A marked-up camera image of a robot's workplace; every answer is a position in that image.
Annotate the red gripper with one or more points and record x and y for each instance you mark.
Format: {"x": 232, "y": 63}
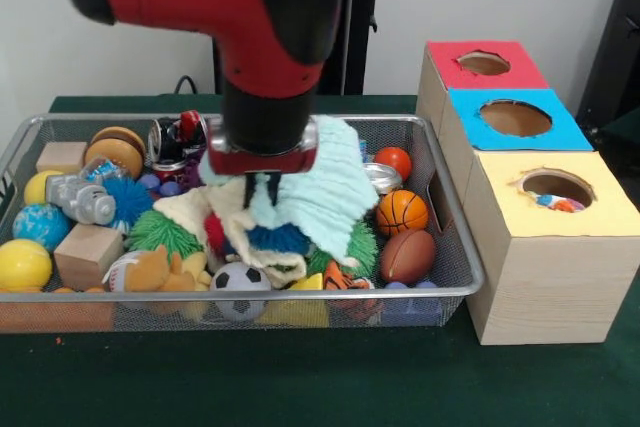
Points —
{"x": 260, "y": 164}

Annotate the mint green muslin cloth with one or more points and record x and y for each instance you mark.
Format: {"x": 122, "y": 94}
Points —
{"x": 330, "y": 197}

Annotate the wooden box with three holes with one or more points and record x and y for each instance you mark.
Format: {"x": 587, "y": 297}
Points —
{"x": 550, "y": 287}

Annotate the cream muslin cloth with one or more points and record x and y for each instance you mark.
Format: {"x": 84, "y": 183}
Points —
{"x": 190, "y": 207}

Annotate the black and white soccer ball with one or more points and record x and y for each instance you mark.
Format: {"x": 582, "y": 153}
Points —
{"x": 240, "y": 279}

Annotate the blue spiky rubber ball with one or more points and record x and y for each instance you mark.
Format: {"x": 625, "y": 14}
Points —
{"x": 127, "y": 197}

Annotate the small orange basketball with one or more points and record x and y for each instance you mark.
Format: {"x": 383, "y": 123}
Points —
{"x": 402, "y": 213}

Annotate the toy hamburger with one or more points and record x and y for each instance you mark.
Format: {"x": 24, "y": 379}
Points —
{"x": 115, "y": 149}

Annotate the small brown football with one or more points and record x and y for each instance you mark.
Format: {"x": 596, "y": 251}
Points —
{"x": 407, "y": 257}

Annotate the plain wooden cube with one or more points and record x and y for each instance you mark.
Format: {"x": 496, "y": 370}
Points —
{"x": 87, "y": 254}

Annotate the dark green tablecloth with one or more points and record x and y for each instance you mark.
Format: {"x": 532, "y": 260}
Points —
{"x": 300, "y": 382}
{"x": 625, "y": 124}

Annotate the blue marbled ball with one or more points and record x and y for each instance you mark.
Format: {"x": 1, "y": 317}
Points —
{"x": 40, "y": 227}

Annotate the yellow plastic ball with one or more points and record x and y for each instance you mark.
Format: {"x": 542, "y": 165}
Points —
{"x": 22, "y": 264}

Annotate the black upright panel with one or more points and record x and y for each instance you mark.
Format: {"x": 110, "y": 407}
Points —
{"x": 615, "y": 47}

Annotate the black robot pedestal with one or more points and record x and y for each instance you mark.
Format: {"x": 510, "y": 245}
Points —
{"x": 360, "y": 22}

